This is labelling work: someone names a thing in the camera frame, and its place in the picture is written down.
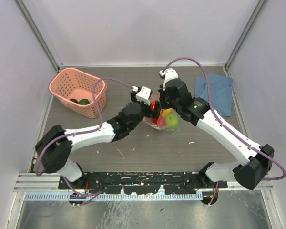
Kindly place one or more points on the slotted cable duct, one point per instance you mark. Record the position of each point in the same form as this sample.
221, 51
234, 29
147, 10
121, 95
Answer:
67, 196

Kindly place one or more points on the green toy apple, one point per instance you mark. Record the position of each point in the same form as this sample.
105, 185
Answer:
171, 121

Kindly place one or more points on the dark green toy fruit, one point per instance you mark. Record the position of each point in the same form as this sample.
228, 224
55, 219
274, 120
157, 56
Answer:
84, 102

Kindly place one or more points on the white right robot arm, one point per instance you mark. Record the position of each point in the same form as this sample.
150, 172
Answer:
253, 160

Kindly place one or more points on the pink plastic basket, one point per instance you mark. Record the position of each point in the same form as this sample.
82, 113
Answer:
73, 83

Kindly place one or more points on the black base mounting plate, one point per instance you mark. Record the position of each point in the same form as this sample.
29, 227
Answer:
145, 182

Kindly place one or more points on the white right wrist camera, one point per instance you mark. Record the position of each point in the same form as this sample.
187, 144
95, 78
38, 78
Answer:
167, 75

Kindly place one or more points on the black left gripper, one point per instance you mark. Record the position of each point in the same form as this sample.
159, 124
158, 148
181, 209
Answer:
153, 114

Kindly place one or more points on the blue cloth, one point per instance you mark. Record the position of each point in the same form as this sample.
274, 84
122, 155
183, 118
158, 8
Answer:
220, 91

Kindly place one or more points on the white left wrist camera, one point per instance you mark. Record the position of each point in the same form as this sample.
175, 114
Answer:
142, 94

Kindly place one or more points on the yellow toy lemon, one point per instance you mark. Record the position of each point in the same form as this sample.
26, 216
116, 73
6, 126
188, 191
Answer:
164, 113

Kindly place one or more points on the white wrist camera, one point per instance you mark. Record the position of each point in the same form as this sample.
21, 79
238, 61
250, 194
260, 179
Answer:
167, 75
142, 94

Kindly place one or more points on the red toy pepper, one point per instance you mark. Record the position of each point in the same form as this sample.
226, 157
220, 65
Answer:
159, 122

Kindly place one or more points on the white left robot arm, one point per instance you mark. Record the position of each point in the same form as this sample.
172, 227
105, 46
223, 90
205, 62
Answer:
57, 144

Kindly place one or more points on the aluminium frame rail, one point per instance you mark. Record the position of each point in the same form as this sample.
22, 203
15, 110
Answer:
49, 182

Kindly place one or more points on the red toy apple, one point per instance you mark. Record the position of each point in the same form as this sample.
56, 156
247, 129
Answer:
153, 105

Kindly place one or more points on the clear zip top bag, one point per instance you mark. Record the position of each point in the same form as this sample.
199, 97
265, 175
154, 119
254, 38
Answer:
163, 128

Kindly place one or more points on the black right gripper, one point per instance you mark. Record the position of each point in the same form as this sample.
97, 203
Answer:
162, 93

